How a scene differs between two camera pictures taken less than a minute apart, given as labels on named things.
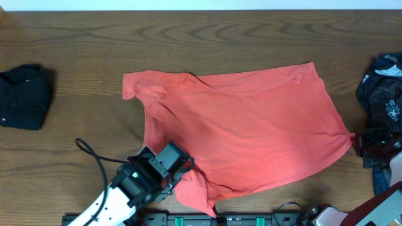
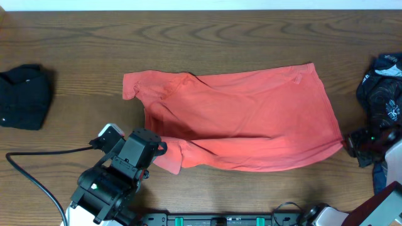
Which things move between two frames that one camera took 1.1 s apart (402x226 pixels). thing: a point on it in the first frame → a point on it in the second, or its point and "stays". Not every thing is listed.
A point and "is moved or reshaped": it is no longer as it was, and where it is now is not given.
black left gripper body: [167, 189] → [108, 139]
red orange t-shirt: [239, 129] is moved or reshaped
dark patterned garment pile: [380, 91] stays
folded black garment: [25, 96] stays
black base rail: [222, 219] stays
